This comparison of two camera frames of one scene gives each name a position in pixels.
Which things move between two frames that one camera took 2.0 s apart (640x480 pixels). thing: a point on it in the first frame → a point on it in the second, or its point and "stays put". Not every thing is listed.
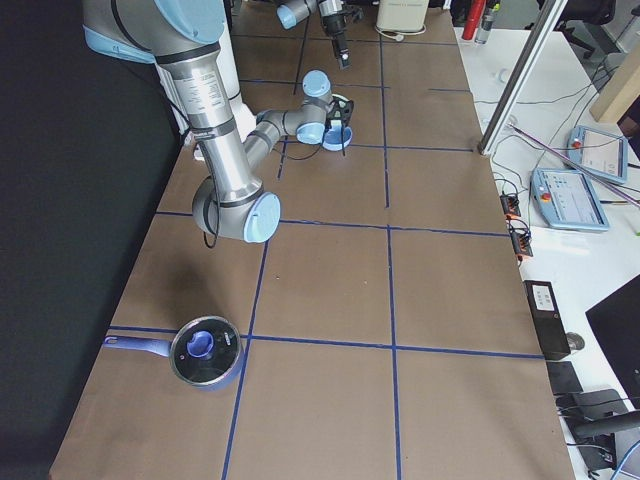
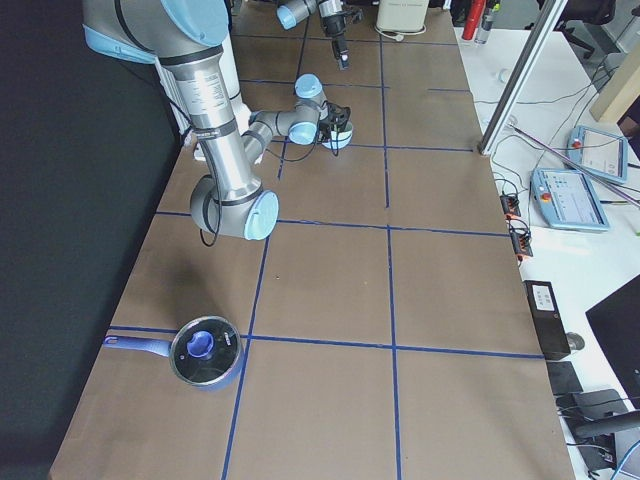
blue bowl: x=337 y=138 stays put
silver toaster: x=402 y=15 stays put
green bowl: x=341 y=103 → x=343 y=134
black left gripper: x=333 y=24 stays put
